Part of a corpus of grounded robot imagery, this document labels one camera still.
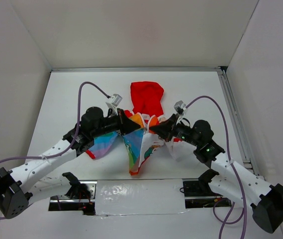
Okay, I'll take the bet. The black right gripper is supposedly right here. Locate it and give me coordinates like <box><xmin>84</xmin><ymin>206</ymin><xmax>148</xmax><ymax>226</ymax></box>
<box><xmin>150</xmin><ymin>113</ymin><xmax>201</xmax><ymax>147</ymax></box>

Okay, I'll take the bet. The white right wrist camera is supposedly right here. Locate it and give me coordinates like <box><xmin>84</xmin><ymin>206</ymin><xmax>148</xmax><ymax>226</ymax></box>
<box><xmin>174</xmin><ymin>101</ymin><xmax>188</xmax><ymax>123</ymax></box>

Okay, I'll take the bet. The silver taped front panel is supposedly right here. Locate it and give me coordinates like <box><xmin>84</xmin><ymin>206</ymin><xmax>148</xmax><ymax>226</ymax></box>
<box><xmin>95</xmin><ymin>179</ymin><xmax>186</xmax><ymax>216</ymax></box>

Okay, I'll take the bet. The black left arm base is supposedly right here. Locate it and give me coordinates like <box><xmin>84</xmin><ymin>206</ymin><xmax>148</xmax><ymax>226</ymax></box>
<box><xmin>48</xmin><ymin>172</ymin><xmax>97</xmax><ymax>216</ymax></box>

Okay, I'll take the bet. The rainbow white red kids jacket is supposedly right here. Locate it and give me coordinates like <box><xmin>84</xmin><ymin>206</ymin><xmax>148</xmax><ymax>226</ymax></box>
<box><xmin>85</xmin><ymin>80</ymin><xmax>196</xmax><ymax>176</ymax></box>

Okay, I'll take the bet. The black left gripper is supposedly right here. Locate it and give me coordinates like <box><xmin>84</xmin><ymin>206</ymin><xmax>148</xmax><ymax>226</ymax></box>
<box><xmin>92</xmin><ymin>108</ymin><xmax>140</xmax><ymax>138</ymax></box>

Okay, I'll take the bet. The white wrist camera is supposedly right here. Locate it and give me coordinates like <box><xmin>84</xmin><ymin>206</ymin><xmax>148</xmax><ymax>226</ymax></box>
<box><xmin>174</xmin><ymin>101</ymin><xmax>188</xmax><ymax>123</ymax></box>
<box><xmin>105</xmin><ymin>94</ymin><xmax>122</xmax><ymax>114</ymax></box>

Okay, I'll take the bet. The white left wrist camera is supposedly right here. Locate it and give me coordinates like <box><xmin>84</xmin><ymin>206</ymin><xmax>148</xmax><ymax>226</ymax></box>
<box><xmin>105</xmin><ymin>94</ymin><xmax>122</xmax><ymax>114</ymax></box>

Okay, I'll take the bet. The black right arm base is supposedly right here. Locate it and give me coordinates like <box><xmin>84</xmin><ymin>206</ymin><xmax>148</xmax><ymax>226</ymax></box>
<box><xmin>180</xmin><ymin>169</ymin><xmax>232</xmax><ymax>209</ymax></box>

